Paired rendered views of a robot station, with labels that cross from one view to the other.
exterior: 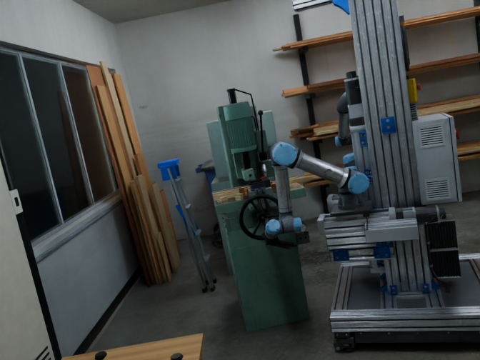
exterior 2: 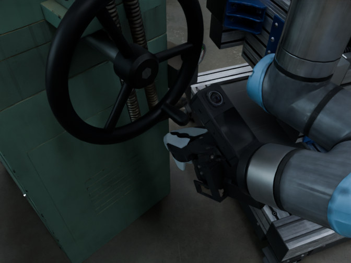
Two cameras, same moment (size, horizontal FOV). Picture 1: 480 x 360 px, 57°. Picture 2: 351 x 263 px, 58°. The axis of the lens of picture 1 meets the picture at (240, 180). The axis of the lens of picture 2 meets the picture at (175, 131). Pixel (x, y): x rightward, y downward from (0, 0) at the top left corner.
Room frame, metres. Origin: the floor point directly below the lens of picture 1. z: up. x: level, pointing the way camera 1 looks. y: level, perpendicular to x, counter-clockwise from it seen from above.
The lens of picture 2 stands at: (2.25, 0.11, 1.10)
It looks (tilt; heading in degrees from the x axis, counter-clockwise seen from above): 47 degrees down; 322
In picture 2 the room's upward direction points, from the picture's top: straight up
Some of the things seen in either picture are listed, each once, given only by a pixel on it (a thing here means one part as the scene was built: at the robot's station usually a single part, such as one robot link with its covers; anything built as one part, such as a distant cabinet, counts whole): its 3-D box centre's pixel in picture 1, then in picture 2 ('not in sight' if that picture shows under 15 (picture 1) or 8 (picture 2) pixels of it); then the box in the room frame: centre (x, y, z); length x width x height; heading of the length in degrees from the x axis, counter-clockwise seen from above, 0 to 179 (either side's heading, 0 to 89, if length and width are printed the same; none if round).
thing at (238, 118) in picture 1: (240, 128); not in sight; (2.95, -0.06, 1.35); 0.18 x 0.18 x 0.31
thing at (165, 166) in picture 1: (188, 225); not in sight; (3.70, 0.51, 0.58); 0.27 x 0.25 x 1.16; 86
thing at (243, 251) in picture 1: (262, 262); (63, 120); (3.07, -0.05, 0.36); 0.58 x 0.45 x 0.71; 5
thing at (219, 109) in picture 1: (240, 152); not in sight; (3.24, -0.04, 1.16); 0.22 x 0.22 x 0.72; 5
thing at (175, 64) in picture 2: (301, 235); (174, 66); (2.83, -0.34, 0.58); 0.12 x 0.08 x 0.08; 5
